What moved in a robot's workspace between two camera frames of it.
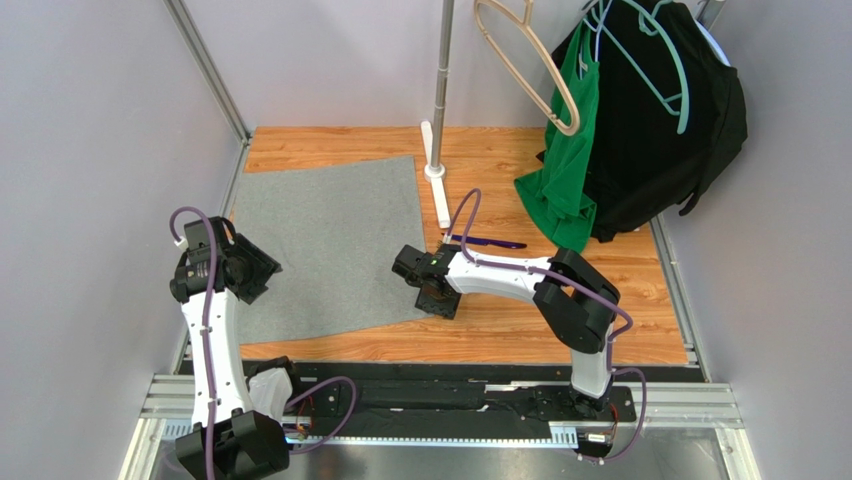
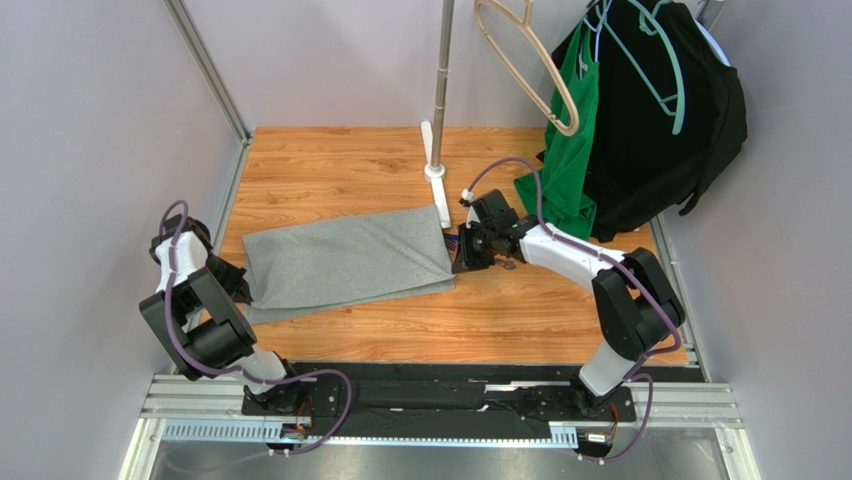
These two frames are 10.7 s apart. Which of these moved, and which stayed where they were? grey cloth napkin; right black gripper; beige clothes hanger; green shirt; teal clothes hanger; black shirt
Moved: right black gripper; grey cloth napkin
Stayed: teal clothes hanger; black shirt; beige clothes hanger; green shirt
